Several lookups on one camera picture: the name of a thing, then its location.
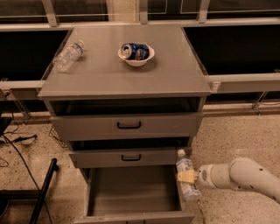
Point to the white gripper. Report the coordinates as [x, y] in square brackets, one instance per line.
[206, 176]

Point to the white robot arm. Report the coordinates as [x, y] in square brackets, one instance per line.
[241, 174]

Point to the grey top drawer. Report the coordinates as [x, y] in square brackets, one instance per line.
[97, 119]

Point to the grey drawer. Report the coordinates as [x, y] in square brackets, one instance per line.
[97, 119]
[134, 195]
[128, 152]

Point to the grey bottom drawer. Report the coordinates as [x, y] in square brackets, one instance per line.
[134, 195]

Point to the grey middle drawer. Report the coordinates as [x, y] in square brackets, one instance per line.
[128, 152]

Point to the grey drawer cabinet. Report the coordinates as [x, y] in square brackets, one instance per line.
[100, 74]

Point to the clear plastic bottle green label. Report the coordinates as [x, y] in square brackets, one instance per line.
[68, 56]

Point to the white ceramic bowl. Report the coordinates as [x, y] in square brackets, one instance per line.
[137, 63]

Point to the black metal stand leg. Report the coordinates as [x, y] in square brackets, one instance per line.
[43, 191]

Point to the blue soda can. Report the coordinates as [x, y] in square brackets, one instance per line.
[134, 51]

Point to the metal window railing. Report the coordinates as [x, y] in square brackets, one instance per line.
[237, 41]

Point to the black middle drawer handle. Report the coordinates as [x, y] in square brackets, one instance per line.
[134, 158]

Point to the black drawer handle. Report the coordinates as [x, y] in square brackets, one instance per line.
[122, 126]
[134, 158]

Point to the black top drawer handle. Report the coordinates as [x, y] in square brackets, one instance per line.
[122, 126]

